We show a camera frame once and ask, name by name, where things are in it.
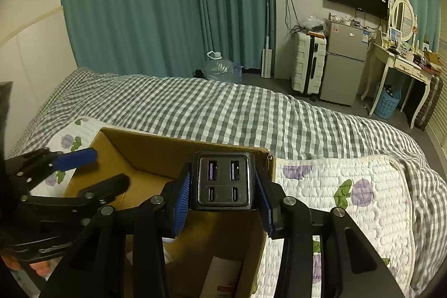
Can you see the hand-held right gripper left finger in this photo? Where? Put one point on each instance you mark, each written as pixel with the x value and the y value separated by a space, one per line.
pixel 181 202

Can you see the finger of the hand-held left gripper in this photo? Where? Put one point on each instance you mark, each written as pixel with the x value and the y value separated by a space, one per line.
pixel 104 188
pixel 75 158

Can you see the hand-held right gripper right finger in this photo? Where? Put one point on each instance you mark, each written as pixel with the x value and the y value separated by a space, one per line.
pixel 264 205

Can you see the black multi-port charger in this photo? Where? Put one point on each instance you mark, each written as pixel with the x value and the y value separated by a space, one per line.
pixel 223 181

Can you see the brown cardboard box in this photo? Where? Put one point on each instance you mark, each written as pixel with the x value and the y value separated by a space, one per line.
pixel 146 162

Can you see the person's left hand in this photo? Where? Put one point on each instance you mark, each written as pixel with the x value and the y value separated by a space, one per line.
pixel 38 269

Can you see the white paper packet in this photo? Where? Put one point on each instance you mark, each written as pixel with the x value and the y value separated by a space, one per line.
pixel 218 278

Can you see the grey checked bed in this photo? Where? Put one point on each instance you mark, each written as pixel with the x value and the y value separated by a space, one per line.
pixel 209 109

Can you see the white floral quilted mat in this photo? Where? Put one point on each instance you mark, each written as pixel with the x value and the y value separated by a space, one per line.
pixel 366 214

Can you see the clear water jug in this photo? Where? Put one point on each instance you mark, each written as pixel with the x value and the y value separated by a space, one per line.
pixel 221 69

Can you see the white suitcase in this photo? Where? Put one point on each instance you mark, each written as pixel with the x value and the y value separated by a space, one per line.
pixel 307 64

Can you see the white flat mop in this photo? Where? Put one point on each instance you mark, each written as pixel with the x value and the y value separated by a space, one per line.
pixel 266 57

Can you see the blue plastic basket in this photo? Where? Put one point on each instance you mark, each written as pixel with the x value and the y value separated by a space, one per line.
pixel 386 104

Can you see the silver small fridge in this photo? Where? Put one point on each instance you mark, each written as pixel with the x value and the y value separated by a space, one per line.
pixel 344 67

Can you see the wide teal curtain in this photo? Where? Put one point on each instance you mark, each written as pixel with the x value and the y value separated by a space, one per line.
pixel 129 4

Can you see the clear plastic bag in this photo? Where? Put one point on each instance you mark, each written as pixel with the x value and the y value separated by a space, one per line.
pixel 312 22

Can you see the white dressing table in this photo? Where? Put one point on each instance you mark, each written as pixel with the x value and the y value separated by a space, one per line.
pixel 387 55

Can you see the plaid storage bag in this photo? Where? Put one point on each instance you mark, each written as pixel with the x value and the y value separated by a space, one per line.
pixel 433 102

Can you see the narrow teal curtain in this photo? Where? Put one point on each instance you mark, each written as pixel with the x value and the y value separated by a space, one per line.
pixel 234 1

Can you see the oval white-framed mirror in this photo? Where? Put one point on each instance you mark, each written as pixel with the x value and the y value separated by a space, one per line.
pixel 403 18

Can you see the small picture frame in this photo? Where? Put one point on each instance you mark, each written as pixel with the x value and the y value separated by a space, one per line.
pixel 395 37

